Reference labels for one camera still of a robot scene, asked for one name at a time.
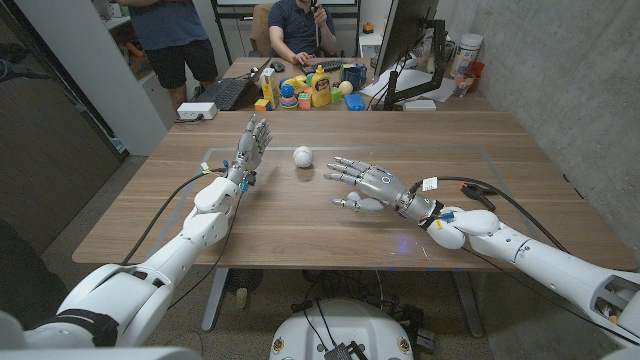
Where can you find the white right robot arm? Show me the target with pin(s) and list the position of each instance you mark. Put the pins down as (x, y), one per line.
(540, 257)

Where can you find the black laptop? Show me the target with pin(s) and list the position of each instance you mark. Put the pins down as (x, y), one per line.
(227, 90)

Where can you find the small white box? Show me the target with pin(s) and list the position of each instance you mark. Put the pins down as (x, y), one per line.
(196, 110)

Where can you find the grey table leg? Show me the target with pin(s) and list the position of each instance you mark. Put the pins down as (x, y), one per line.
(469, 305)
(215, 300)

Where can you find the green cube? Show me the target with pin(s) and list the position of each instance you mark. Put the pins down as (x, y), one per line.
(335, 95)

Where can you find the cream egg-shaped ball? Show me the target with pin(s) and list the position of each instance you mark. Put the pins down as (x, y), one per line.
(346, 88)

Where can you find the flat white box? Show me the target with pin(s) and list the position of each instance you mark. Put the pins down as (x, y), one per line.
(420, 105)

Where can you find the blue mug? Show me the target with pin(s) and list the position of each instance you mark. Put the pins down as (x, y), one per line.
(355, 77)

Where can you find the small white cabinet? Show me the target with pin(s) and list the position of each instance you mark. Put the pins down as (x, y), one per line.
(370, 46)

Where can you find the orange and yellow block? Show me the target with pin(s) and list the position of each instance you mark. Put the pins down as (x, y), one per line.
(262, 105)

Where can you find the white ball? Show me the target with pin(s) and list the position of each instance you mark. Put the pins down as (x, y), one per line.
(303, 156)

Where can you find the colourful puzzle cube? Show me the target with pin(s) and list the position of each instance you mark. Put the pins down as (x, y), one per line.
(304, 101)

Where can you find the yellow juice carton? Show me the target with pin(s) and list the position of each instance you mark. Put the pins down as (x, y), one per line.
(270, 87)

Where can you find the white wipes canister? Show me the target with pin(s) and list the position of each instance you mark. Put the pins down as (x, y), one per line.
(466, 52)

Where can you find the black keyboard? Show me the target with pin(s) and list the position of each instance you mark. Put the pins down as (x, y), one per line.
(327, 65)

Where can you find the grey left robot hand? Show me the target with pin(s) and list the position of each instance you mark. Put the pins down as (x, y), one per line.
(248, 150)

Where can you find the clear glass cup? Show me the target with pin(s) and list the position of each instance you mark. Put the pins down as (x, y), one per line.
(462, 85)

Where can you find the yellow mustard bottle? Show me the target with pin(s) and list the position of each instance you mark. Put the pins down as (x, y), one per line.
(320, 90)

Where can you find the yellow toy banana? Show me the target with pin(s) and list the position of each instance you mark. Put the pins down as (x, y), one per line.
(296, 81)

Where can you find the black computer monitor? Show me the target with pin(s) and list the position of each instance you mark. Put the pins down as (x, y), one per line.
(405, 30)

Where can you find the seated person in dark shirt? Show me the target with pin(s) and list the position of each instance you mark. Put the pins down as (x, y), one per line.
(295, 27)

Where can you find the blue rectangular box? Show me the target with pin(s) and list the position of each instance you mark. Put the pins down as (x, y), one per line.
(354, 102)

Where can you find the standing person in black shorts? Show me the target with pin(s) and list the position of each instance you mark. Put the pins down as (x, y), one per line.
(172, 35)

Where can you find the brown office chair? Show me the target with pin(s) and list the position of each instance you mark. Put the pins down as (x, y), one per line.
(261, 30)

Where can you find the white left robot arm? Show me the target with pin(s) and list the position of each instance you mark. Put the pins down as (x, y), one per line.
(200, 230)

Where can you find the white shelf unit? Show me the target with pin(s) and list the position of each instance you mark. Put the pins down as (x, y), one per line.
(150, 85)

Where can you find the black computer mouse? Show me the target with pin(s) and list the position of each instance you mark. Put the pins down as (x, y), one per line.
(277, 66)

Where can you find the black device on torso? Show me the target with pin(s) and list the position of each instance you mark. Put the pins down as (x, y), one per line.
(345, 352)

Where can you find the white paper sheet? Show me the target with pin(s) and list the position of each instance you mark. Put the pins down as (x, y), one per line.
(415, 80)

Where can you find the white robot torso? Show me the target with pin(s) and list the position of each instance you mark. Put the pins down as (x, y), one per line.
(345, 325)

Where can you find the small orange object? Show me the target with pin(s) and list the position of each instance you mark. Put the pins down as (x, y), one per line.
(368, 28)

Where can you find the black floor fan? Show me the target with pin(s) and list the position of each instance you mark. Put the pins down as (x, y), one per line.
(245, 279)

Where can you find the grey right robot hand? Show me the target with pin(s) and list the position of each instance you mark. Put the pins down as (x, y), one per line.
(382, 187)

